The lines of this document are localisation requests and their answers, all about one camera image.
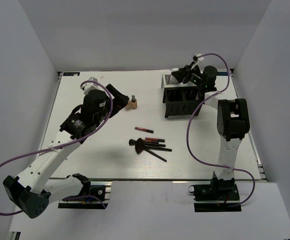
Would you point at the black fan makeup brush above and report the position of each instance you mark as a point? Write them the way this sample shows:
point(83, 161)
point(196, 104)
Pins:
point(139, 148)

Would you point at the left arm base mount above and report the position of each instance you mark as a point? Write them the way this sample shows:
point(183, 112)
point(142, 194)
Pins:
point(97, 199)

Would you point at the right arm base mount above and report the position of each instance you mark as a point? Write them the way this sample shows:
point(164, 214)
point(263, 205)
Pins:
point(205, 201)

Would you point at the black metal organizer rack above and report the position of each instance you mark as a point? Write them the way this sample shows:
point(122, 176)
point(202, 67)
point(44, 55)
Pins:
point(180, 101)

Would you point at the black round makeup brush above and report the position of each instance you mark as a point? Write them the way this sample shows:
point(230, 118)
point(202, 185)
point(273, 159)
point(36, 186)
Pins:
point(132, 142)

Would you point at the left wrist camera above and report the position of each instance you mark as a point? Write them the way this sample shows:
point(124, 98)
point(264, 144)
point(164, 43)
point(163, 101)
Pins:
point(88, 86)

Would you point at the white table board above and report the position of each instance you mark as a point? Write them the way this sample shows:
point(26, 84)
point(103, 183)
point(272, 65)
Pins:
point(195, 143)

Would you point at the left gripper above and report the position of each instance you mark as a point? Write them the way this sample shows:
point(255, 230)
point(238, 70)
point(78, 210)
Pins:
point(120, 100)

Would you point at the red black lip gloss tube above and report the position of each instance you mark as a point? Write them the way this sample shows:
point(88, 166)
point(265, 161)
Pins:
point(144, 130)

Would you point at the pink teal cosmetic tube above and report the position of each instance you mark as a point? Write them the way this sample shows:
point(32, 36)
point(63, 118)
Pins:
point(172, 80)

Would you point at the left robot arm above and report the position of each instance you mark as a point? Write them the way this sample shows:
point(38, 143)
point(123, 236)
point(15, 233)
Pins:
point(31, 190)

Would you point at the white jar cap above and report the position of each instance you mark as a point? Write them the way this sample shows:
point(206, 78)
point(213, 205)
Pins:
point(176, 69)

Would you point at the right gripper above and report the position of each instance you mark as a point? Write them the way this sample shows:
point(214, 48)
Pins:
point(185, 72)

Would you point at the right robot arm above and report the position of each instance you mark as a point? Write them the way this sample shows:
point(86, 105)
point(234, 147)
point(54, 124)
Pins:
point(232, 118)

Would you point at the foundation bottle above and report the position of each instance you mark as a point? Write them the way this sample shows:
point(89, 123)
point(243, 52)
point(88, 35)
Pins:
point(128, 106)
point(134, 103)

